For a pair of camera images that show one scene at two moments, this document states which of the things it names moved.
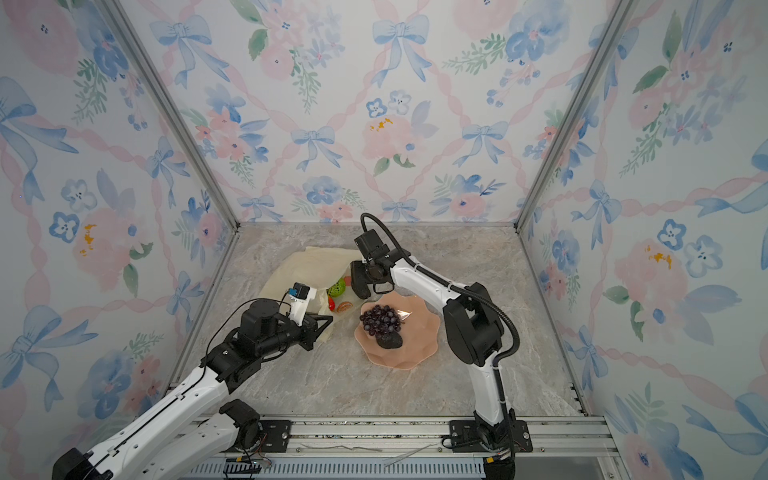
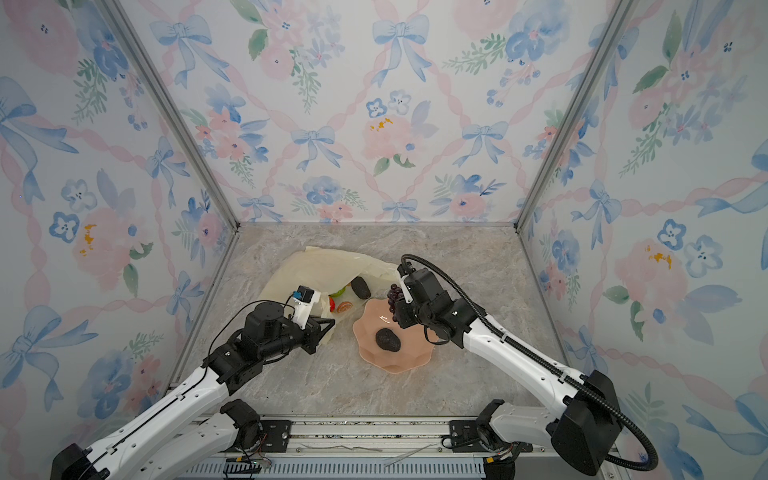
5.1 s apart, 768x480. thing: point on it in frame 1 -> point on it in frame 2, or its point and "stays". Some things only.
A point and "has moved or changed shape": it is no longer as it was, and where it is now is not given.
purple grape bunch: x=380 y=320 -> x=394 y=294
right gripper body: x=364 y=271 -> x=410 y=313
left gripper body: x=291 y=335 stays
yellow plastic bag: x=329 y=272 stays
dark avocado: x=389 y=340 stays
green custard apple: x=337 y=289 has moved or changed shape
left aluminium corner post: x=133 y=43 stays
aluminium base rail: x=416 y=447 stays
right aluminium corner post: x=620 y=13 stays
